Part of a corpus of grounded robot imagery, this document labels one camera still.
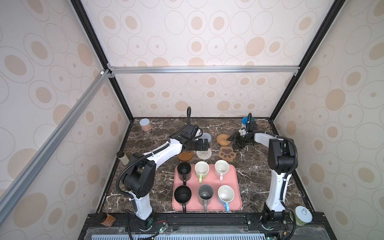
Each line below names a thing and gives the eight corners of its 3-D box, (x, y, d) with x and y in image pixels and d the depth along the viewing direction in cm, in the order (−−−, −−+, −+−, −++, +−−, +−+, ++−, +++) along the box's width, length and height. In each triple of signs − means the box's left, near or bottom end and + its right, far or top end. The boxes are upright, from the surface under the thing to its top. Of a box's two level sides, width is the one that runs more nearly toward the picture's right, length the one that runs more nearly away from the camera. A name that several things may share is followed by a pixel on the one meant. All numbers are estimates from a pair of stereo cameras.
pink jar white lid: (140, 131, 114) (138, 126, 110) (142, 123, 119) (140, 118, 115) (150, 131, 114) (148, 126, 110) (152, 123, 119) (150, 118, 115)
